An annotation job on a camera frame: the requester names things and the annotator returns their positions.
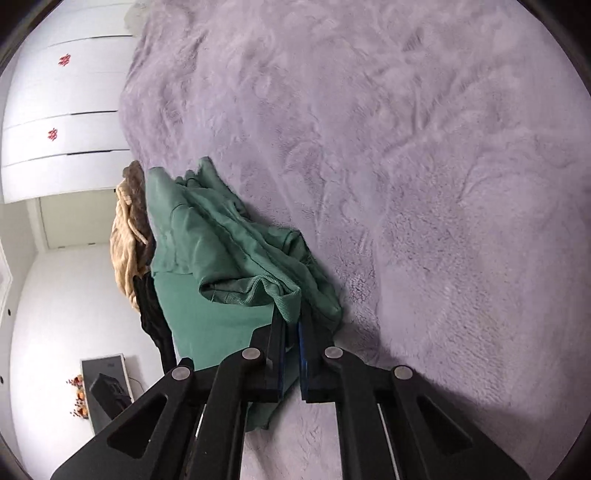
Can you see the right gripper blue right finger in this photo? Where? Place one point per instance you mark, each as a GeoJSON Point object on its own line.
{"type": "Point", "coordinates": [330, 374]}

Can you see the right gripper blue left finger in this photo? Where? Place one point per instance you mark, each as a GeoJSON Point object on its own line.
{"type": "Point", "coordinates": [251, 375]}

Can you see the green jacket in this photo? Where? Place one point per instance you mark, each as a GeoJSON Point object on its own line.
{"type": "Point", "coordinates": [219, 275]}

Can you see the red flower decoration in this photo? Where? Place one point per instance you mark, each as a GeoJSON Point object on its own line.
{"type": "Point", "coordinates": [80, 409]}

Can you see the black garment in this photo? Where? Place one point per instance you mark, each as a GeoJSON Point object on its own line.
{"type": "Point", "coordinates": [152, 320]}

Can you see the beige brown knit sweater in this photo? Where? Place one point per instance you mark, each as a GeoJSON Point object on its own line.
{"type": "Point", "coordinates": [131, 242]}

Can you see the purple plush bed blanket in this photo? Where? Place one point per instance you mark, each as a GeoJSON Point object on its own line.
{"type": "Point", "coordinates": [436, 157]}

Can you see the white wardrobe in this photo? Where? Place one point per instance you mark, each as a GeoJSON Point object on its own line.
{"type": "Point", "coordinates": [60, 125]}

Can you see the white framed wall screen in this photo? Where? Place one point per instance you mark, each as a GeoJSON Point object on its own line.
{"type": "Point", "coordinates": [113, 366]}

